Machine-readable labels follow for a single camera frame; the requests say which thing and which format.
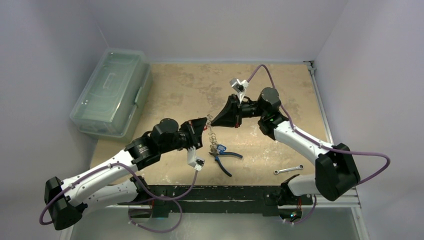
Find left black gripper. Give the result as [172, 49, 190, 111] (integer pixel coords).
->
[159, 116, 207, 154]

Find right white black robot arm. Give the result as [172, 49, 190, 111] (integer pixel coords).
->
[211, 87, 361, 204]

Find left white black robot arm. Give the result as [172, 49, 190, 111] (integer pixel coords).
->
[39, 117, 207, 231]

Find small silver wrench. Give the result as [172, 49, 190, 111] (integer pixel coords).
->
[273, 164, 304, 175]

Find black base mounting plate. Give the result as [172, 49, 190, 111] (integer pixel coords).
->
[128, 185, 314, 219]

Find translucent green plastic box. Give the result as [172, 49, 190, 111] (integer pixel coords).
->
[70, 48, 153, 142]

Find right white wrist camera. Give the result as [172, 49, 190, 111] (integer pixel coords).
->
[229, 78, 249, 103]

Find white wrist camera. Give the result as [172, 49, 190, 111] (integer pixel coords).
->
[229, 78, 249, 103]
[187, 146, 205, 171]

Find blue handled pliers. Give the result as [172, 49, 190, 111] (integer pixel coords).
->
[209, 150, 244, 178]

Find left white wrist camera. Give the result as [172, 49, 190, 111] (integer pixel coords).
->
[187, 146, 205, 171]

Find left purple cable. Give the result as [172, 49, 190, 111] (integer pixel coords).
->
[39, 162, 200, 233]

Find aluminium frame rail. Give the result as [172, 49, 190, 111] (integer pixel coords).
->
[54, 180, 369, 240]

